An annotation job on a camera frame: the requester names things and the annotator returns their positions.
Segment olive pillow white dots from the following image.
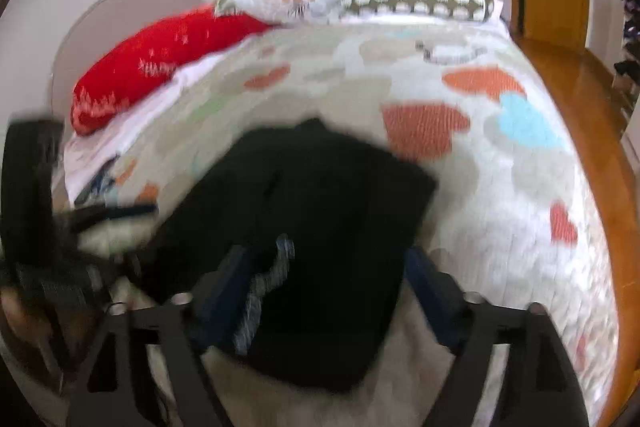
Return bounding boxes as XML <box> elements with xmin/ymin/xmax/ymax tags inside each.
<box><xmin>341</xmin><ymin>0</ymin><xmax>495</xmax><ymax>23</ymax></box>

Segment heart patterned quilt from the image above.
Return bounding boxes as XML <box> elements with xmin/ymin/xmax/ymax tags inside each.
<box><xmin>101</xmin><ymin>20</ymin><xmax>618</xmax><ymax>424</ymax></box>

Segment pink headboard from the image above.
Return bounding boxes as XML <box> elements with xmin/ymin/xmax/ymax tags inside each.
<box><xmin>49</xmin><ymin>0</ymin><xmax>204</xmax><ymax>132</ymax></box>

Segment red pillow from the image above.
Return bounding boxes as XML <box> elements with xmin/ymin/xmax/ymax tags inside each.
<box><xmin>70</xmin><ymin>4</ymin><xmax>271</xmax><ymax>136</ymax></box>

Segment white bed sheet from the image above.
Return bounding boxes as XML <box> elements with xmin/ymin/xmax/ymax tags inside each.
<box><xmin>63</xmin><ymin>52</ymin><xmax>227</xmax><ymax>204</ymax></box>

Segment black pants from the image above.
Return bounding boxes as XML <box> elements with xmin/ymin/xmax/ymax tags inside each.
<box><xmin>134</xmin><ymin>119</ymin><xmax>437</xmax><ymax>393</ymax></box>

